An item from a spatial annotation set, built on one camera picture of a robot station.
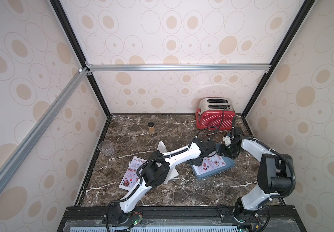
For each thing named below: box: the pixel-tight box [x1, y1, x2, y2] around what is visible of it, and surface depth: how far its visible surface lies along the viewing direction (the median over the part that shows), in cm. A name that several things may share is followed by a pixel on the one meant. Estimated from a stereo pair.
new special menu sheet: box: [193, 154, 227, 176], surface depth 94 cm
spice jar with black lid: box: [147, 121, 155, 136], surface depth 104 cm
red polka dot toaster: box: [195, 97, 237, 131], surface depth 104 cm
